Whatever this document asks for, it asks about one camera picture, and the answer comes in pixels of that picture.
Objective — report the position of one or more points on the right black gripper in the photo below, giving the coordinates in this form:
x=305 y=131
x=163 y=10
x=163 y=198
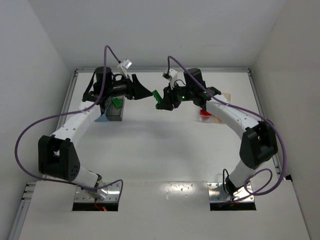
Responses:
x=170 y=95

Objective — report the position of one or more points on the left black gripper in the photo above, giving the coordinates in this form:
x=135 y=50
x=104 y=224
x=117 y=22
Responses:
x=133 y=87

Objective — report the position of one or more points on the green lego brick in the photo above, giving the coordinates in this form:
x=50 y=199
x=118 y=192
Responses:
x=157 y=97

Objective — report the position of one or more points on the green lego plate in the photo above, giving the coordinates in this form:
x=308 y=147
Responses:
x=117 y=103

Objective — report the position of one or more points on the red rounded lego brick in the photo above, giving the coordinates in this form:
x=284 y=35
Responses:
x=205 y=113

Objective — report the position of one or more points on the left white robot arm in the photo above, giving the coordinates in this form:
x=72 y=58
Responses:
x=57 y=155

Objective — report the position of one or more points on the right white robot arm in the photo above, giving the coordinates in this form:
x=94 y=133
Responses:
x=258 y=139

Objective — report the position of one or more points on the dark grey container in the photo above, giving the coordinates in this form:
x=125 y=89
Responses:
x=113 y=113

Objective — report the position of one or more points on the light blue container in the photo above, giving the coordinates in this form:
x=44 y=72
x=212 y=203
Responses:
x=103 y=118

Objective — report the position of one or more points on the clear plastic container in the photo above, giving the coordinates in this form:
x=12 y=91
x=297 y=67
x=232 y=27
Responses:
x=206 y=119

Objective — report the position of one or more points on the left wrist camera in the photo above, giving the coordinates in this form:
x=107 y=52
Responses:
x=123 y=67

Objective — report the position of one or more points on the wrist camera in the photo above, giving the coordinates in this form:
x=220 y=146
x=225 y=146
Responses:
x=171 y=76
x=123 y=67

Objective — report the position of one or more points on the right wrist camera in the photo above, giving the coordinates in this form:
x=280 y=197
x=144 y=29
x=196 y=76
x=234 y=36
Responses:
x=171 y=76

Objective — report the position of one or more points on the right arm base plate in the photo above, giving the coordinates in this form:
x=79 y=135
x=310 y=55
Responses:
x=218 y=195

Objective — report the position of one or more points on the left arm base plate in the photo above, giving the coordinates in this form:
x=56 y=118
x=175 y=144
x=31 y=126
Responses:
x=107 y=195

